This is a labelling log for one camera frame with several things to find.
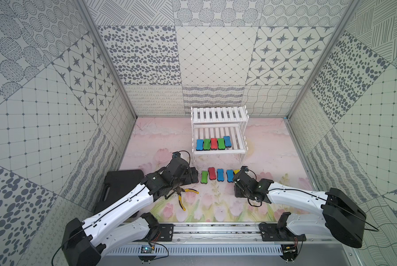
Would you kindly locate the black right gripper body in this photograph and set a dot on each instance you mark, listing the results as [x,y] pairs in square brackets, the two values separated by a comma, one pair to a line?
[239,193]

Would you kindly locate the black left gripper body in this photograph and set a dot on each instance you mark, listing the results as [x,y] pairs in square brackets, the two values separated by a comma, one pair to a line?
[190,174]

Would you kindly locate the yellow handled pliers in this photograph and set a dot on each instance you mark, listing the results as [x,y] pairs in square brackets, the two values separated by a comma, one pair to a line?
[186,195]

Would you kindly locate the blue eraser top shelf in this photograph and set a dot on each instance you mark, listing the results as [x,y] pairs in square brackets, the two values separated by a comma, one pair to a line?
[220,175]
[230,175]

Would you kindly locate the blue eraser shelf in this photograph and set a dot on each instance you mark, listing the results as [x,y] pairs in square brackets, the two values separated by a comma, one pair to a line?
[220,175]
[227,141]
[200,145]
[230,175]

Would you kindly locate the green eraser top shelf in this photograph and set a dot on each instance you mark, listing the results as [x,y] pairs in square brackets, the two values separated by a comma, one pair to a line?
[204,177]

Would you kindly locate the green eraser shelf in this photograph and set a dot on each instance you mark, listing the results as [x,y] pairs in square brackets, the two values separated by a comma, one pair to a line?
[204,177]
[207,144]
[221,144]

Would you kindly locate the red eraser top shelf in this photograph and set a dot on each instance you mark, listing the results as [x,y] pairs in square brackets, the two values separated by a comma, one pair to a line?
[212,173]

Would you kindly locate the red eraser shelf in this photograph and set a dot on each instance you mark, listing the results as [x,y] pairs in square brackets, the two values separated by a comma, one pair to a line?
[214,144]
[212,173]

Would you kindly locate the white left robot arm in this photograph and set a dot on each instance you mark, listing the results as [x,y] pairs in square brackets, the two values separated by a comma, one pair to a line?
[86,242]

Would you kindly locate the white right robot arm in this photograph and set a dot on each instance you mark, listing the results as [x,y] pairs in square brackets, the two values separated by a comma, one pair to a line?
[330,213]

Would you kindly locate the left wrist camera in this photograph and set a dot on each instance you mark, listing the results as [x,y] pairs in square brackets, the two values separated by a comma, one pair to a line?
[176,154]

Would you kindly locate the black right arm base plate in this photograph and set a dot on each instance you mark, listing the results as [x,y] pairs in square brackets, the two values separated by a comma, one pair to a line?
[271,233]

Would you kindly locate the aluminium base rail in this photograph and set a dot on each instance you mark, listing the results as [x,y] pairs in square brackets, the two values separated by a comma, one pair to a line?
[231,239]

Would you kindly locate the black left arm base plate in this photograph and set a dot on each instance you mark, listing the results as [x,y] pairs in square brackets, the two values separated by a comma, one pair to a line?
[163,233]

